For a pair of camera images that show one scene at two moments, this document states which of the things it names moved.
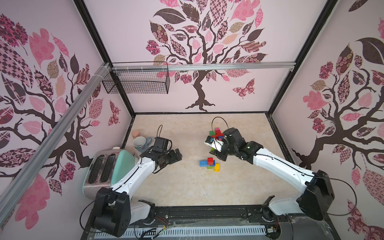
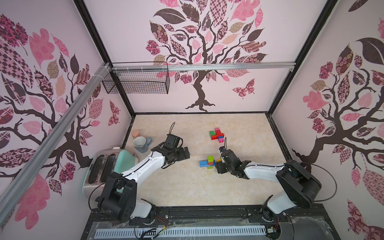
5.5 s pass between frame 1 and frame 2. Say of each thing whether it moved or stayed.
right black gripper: moved
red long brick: stayed
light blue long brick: stayed
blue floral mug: stayed
